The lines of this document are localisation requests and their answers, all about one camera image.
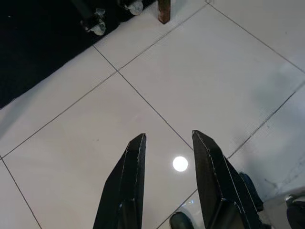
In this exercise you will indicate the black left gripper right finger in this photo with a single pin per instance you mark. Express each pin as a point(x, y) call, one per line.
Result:
point(214, 186)

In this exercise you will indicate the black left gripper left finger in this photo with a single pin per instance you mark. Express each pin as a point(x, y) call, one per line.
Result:
point(124, 190)

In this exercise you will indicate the black robot right foot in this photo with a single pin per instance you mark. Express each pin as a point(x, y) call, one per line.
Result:
point(253, 190)

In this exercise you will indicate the black robot foot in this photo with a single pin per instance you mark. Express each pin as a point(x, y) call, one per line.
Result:
point(253, 190)
point(181, 221)

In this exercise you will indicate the black robot left foot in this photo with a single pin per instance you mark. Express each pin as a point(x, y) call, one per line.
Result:
point(181, 221)

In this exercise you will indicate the grey robot right leg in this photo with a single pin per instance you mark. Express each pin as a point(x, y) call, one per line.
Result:
point(296, 214)

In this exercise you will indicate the white swivel caster wheel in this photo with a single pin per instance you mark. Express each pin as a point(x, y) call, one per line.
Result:
point(137, 7)
point(97, 26)

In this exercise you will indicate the black floor mat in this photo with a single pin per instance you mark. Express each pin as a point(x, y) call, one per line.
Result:
point(35, 47)

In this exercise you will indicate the dark wooden table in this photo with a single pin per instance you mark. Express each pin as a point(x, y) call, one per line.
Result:
point(164, 12)

